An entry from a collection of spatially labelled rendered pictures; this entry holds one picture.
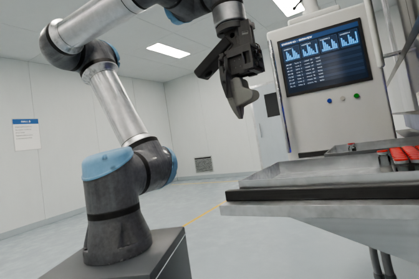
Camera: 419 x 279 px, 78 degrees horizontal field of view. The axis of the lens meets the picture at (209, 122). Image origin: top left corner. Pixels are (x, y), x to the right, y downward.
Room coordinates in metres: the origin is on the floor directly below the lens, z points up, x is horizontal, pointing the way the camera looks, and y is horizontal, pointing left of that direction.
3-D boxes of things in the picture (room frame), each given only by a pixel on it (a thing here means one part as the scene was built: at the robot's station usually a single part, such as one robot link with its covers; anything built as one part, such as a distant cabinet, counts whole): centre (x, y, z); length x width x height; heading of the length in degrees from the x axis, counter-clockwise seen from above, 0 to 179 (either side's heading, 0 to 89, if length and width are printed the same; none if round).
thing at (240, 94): (0.57, -0.08, 1.09); 0.06 x 0.03 x 0.09; 58
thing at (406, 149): (0.49, -0.36, 0.90); 0.18 x 0.02 x 0.05; 148
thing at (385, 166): (0.57, -0.36, 0.90); 0.02 x 0.02 x 0.05
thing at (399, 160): (0.51, -0.35, 0.90); 0.18 x 0.02 x 0.05; 148
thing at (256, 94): (0.60, -0.09, 1.09); 0.06 x 0.03 x 0.09; 58
